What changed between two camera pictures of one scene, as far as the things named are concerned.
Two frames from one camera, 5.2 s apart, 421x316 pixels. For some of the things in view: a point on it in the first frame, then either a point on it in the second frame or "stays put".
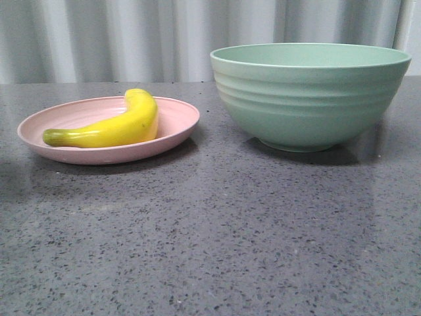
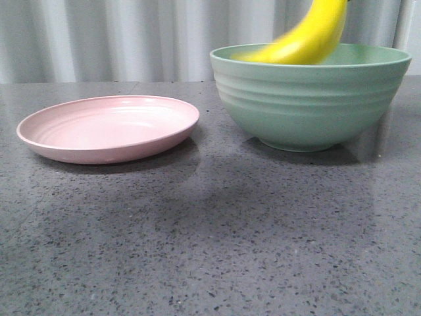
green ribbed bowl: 308,97 stays put
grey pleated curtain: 172,41 stays put
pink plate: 175,121 stays put
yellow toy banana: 139,122 → 312,42
